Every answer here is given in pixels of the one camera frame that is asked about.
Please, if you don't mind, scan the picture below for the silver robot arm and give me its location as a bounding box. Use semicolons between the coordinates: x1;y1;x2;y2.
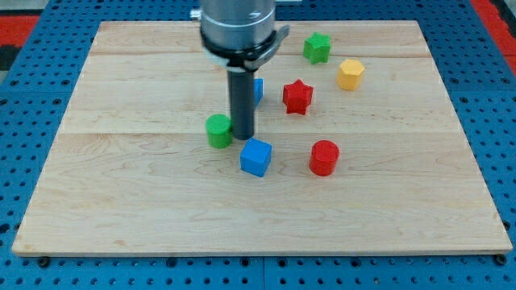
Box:
199;0;276;51

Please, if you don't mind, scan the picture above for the yellow hexagon block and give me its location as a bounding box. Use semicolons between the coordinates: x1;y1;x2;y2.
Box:
336;59;365;90

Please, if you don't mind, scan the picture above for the blue cube block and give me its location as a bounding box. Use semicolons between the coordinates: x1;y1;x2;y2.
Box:
240;138;273;177

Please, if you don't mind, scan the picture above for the green cylinder block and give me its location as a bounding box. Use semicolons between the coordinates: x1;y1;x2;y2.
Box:
205;114;232;149

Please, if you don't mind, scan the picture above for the red star block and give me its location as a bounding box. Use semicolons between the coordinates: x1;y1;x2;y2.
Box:
282;79;314;115

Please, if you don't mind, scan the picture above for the blue block behind tool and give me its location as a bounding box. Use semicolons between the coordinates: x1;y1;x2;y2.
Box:
254;78;264;106

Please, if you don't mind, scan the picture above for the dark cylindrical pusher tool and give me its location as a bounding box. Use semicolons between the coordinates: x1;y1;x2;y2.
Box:
227;71;255;140

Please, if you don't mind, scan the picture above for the red cylinder block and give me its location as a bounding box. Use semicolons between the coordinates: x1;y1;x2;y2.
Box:
309;139;340;176

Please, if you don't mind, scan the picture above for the wooden board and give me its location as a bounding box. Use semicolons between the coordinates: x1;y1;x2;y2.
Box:
12;21;513;257

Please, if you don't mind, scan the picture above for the green star block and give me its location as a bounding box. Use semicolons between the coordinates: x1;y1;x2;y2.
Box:
302;32;331;64

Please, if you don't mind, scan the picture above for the black clamp ring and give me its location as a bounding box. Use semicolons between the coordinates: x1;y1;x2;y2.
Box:
199;24;291;74

